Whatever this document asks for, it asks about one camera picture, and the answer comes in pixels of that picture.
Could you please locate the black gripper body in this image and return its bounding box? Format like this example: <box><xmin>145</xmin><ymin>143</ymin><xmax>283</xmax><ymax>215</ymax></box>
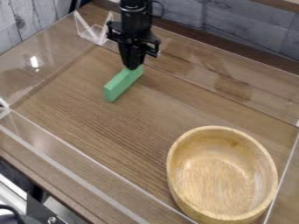
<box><xmin>107</xmin><ymin>7</ymin><xmax>161</xmax><ymax>47</ymax></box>

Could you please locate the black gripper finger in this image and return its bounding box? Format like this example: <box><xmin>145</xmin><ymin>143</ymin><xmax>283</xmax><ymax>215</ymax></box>
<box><xmin>117</xmin><ymin>43</ymin><xmax>140</xmax><ymax>70</ymax></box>
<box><xmin>140</xmin><ymin>43</ymin><xmax>160</xmax><ymax>62</ymax></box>

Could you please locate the green rectangular block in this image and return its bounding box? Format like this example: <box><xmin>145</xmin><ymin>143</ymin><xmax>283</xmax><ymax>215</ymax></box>
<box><xmin>104</xmin><ymin>66</ymin><xmax>144</xmax><ymax>102</ymax></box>

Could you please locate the round wooden bowl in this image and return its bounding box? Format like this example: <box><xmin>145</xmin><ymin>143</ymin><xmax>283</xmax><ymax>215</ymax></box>
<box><xmin>166</xmin><ymin>126</ymin><xmax>278</xmax><ymax>224</ymax></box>

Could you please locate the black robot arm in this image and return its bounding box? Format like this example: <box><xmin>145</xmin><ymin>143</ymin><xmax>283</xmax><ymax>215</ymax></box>
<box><xmin>107</xmin><ymin>0</ymin><xmax>161</xmax><ymax>70</ymax></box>

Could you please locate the clear acrylic corner bracket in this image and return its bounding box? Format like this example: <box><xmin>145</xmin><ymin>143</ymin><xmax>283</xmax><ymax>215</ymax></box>
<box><xmin>73</xmin><ymin>11</ymin><xmax>113</xmax><ymax>46</ymax></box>

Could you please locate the clear acrylic enclosure wall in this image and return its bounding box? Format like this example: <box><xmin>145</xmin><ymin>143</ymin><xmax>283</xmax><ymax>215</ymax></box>
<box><xmin>0</xmin><ymin>17</ymin><xmax>299</xmax><ymax>224</ymax></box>

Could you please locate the black metal frame bracket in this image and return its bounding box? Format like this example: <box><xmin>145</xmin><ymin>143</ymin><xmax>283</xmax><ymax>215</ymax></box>
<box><xmin>25</xmin><ymin>185</ymin><xmax>73</xmax><ymax>224</ymax></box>

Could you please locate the black cable at corner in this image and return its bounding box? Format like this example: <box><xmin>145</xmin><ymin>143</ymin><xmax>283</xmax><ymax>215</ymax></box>
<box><xmin>0</xmin><ymin>204</ymin><xmax>24</xmax><ymax>224</ymax></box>

